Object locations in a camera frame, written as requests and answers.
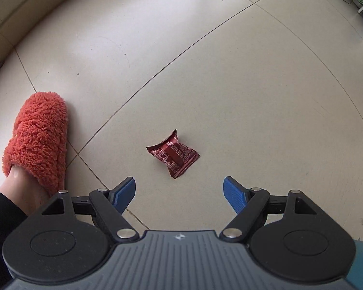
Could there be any red fluffy slipper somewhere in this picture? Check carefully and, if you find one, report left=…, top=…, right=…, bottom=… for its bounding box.
left=2, top=92, right=68, bottom=196

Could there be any red snack wrapper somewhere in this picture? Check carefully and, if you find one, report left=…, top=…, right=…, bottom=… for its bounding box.
left=146, top=129, right=200, bottom=179

